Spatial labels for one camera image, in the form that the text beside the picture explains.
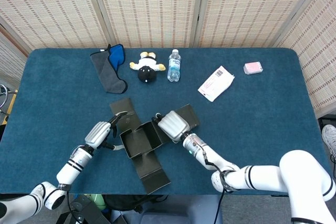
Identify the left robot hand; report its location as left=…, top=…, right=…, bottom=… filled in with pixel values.
left=84, top=111, right=129, bottom=152

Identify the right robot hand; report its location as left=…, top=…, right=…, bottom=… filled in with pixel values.
left=152, top=110, right=191, bottom=143

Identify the black foldable cardboard box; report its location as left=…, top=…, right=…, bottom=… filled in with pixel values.
left=109, top=97, right=201, bottom=195

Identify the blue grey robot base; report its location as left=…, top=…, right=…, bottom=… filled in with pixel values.
left=123, top=195, right=224, bottom=224

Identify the clear plastic water bottle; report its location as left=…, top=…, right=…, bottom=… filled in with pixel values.
left=167, top=49, right=182, bottom=83

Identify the grey and blue towel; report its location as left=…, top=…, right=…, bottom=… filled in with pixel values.
left=90, top=44, right=128, bottom=94

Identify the white plastic package pouch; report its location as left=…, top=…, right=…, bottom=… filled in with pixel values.
left=197, top=65, right=236, bottom=102

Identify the black white plush toy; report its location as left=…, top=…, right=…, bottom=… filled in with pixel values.
left=129, top=51, right=166, bottom=84

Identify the green plastic bottle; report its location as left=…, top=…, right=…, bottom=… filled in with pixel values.
left=88, top=194, right=107, bottom=210

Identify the black bag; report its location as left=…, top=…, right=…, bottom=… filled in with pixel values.
left=104, top=194, right=169, bottom=213

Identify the blue carpet table mat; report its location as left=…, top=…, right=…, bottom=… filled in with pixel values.
left=0, top=47, right=334, bottom=196

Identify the pink tissue pack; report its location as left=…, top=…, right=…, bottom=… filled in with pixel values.
left=243, top=61, right=264, bottom=76

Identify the white sneaker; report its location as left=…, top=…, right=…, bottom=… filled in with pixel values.
left=321, top=124, right=336, bottom=161

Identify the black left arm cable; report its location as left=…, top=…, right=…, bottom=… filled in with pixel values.
left=67, top=191, right=82, bottom=223

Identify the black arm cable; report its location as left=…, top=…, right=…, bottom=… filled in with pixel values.
left=203, top=150, right=237, bottom=224
left=67, top=191, right=82, bottom=223

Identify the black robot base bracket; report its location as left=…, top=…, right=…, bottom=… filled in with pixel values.
left=56, top=195, right=111, bottom=224

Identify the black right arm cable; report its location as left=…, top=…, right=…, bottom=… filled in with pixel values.
left=203, top=150, right=237, bottom=224

